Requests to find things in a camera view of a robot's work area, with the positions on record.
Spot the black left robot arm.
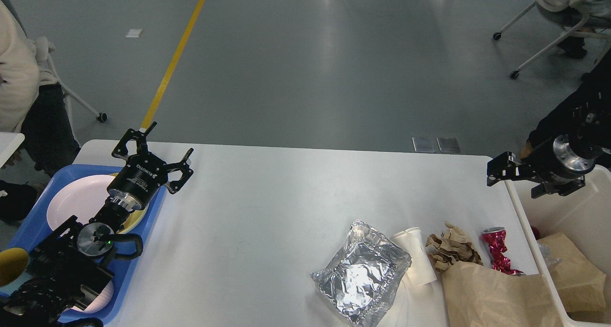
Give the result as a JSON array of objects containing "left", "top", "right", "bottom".
[{"left": 1, "top": 122, "right": 193, "bottom": 327}]

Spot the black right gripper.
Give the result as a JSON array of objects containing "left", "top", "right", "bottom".
[{"left": 486, "top": 134, "right": 596, "bottom": 199}]

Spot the white paper cup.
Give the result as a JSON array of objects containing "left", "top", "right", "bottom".
[{"left": 391, "top": 227, "right": 437, "bottom": 286}]

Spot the white rolling office chair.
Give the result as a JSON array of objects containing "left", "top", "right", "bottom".
[{"left": 492, "top": 0, "right": 610, "bottom": 79}]

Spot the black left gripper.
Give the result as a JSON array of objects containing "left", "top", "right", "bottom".
[{"left": 106, "top": 122, "right": 195, "bottom": 211}]

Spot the yellow plate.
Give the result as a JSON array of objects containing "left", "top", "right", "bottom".
[{"left": 107, "top": 172, "right": 149, "bottom": 234}]

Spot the small foil ball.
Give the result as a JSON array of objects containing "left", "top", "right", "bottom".
[{"left": 537, "top": 241, "right": 563, "bottom": 270}]

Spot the blue plastic tray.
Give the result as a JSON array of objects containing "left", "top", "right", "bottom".
[{"left": 7, "top": 164, "right": 168, "bottom": 327}]

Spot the white chair frame left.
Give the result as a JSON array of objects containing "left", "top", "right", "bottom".
[{"left": 29, "top": 36, "right": 107, "bottom": 145}]

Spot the crushed red can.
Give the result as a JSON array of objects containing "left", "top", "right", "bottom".
[{"left": 481, "top": 227, "right": 526, "bottom": 276}]

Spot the white plastic bin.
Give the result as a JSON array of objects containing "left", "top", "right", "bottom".
[{"left": 499, "top": 161, "right": 611, "bottom": 327}]

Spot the person in cream sweater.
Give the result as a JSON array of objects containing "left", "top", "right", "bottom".
[{"left": 0, "top": 0, "right": 81, "bottom": 222}]

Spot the pink plate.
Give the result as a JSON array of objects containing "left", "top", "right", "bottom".
[{"left": 46, "top": 175, "right": 115, "bottom": 230}]

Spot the pink ribbed mug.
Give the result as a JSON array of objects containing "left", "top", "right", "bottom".
[{"left": 71, "top": 281, "right": 114, "bottom": 314}]

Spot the brown paper bag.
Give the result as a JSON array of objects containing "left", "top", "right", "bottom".
[{"left": 442, "top": 262, "right": 563, "bottom": 327}]

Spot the large crumpled foil sheet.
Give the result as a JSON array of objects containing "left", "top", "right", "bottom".
[{"left": 310, "top": 220, "right": 412, "bottom": 327}]

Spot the brown bag inside bin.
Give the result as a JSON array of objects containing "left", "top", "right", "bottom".
[{"left": 539, "top": 233, "right": 610, "bottom": 324}]

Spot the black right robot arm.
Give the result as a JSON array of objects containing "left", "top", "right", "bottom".
[{"left": 486, "top": 94, "right": 610, "bottom": 199}]

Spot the person in black trousers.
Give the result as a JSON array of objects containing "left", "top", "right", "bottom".
[{"left": 518, "top": 52, "right": 611, "bottom": 160}]

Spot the crumpled brown paper ball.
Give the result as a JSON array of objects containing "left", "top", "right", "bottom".
[{"left": 425, "top": 221, "right": 483, "bottom": 273}]

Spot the teal mug yellow inside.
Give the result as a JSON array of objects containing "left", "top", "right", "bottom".
[{"left": 0, "top": 247, "right": 31, "bottom": 295}]

